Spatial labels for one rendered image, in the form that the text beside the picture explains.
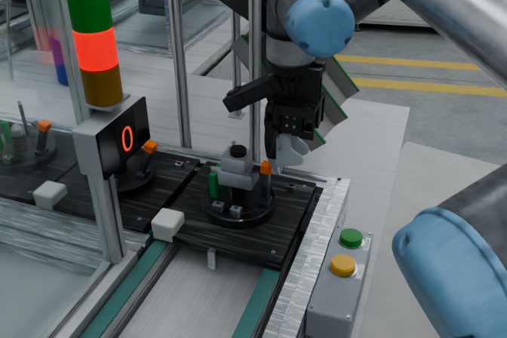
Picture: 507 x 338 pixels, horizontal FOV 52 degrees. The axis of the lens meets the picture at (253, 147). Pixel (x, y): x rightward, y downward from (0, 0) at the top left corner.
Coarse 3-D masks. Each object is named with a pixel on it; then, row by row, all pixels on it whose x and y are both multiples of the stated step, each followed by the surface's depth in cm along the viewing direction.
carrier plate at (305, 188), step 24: (192, 192) 101; (288, 192) 101; (312, 192) 102; (192, 216) 95; (288, 216) 95; (192, 240) 89; (216, 240) 89; (240, 240) 89; (264, 240) 89; (288, 240) 89; (264, 264) 86
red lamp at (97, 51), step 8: (80, 32) 64; (96, 32) 64; (104, 32) 64; (112, 32) 66; (80, 40) 64; (88, 40) 64; (96, 40) 64; (104, 40) 65; (112, 40) 66; (80, 48) 65; (88, 48) 64; (96, 48) 64; (104, 48) 65; (112, 48) 66; (80, 56) 66; (88, 56) 65; (96, 56) 65; (104, 56) 65; (112, 56) 66; (80, 64) 66; (88, 64) 66; (96, 64) 66; (104, 64) 66; (112, 64) 67
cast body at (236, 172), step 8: (224, 152) 92; (232, 152) 90; (240, 152) 90; (248, 152) 92; (224, 160) 91; (232, 160) 90; (240, 160) 90; (248, 160) 92; (216, 168) 95; (224, 168) 92; (232, 168) 91; (240, 168) 90; (248, 168) 92; (224, 176) 92; (232, 176) 92; (240, 176) 91; (248, 176) 91; (256, 176) 94; (224, 184) 93; (232, 184) 93; (240, 184) 92; (248, 184) 92
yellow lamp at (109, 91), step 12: (84, 72) 66; (96, 72) 66; (108, 72) 67; (84, 84) 68; (96, 84) 67; (108, 84) 67; (120, 84) 69; (96, 96) 68; (108, 96) 68; (120, 96) 70
